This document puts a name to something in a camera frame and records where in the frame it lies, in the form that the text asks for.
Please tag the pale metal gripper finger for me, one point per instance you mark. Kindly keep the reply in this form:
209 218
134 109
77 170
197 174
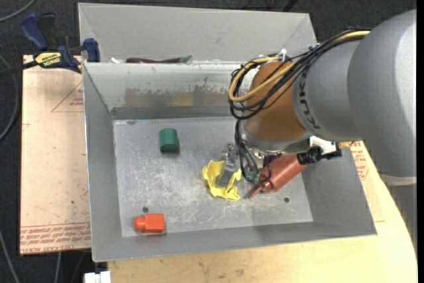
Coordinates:
228 150
227 174

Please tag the yellow crumpled toy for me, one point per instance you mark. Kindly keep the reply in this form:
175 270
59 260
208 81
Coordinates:
212 175

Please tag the purple object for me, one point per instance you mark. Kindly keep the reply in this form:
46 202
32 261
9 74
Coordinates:
271 159

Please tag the grey metal bin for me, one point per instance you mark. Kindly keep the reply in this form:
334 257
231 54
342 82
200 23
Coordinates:
185 175

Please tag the dark green block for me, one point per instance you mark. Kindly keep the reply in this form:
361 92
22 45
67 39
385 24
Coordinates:
169 140

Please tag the orange block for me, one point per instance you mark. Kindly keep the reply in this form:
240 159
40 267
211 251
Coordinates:
150 223

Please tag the brown cardboard board, red print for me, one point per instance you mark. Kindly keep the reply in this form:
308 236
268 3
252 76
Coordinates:
53 159

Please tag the black cylinder on white bracket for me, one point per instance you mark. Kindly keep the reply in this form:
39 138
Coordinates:
309 155

